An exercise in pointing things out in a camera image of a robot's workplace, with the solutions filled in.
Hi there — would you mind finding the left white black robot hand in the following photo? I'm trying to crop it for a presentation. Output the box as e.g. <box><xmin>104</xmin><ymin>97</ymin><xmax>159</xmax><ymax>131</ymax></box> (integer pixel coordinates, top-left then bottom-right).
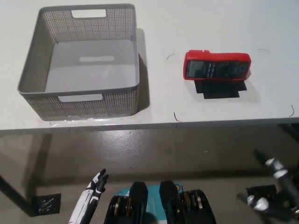
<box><xmin>67</xmin><ymin>168</ymin><xmax>109</xmax><ymax>224</ymax></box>

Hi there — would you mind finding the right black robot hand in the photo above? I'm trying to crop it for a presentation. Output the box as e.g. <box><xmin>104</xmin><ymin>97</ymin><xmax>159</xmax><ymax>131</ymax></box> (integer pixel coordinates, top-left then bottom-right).
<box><xmin>237</xmin><ymin>149</ymin><xmax>299</xmax><ymax>219</ymax></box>

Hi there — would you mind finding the red digital multimeter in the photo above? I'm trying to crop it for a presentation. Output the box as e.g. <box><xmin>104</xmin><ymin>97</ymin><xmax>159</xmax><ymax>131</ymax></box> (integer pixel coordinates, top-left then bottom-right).
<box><xmin>183</xmin><ymin>49</ymin><xmax>252</xmax><ymax>81</ymax></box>

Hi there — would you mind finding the black floor tape patch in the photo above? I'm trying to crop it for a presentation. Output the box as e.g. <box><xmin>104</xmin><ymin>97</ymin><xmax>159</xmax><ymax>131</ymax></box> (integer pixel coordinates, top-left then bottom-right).
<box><xmin>31</xmin><ymin>193</ymin><xmax>62</xmax><ymax>217</ymax></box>
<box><xmin>245</xmin><ymin>184</ymin><xmax>278</xmax><ymax>207</ymax></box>

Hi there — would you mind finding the black metal table leg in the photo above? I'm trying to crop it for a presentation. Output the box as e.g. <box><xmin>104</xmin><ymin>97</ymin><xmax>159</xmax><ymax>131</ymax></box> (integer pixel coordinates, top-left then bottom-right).
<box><xmin>0</xmin><ymin>174</ymin><xmax>38</xmax><ymax>217</ymax></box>

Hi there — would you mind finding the clear adhesive tape strip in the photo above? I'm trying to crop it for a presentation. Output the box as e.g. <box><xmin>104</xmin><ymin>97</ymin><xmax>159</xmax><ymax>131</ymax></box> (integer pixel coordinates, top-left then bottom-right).
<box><xmin>50</xmin><ymin>116</ymin><xmax>138</xmax><ymax>128</ymax></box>

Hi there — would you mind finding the grey perforated plastic basket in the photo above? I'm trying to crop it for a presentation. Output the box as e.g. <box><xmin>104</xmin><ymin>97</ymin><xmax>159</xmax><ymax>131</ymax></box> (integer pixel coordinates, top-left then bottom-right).
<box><xmin>16</xmin><ymin>3</ymin><xmax>141</xmax><ymax>121</ymax></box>

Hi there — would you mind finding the black tape patch on table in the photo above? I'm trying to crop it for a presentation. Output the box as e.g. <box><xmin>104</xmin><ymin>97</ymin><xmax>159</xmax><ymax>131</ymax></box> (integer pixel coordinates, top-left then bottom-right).
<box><xmin>194</xmin><ymin>79</ymin><xmax>248</xmax><ymax>99</ymax></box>

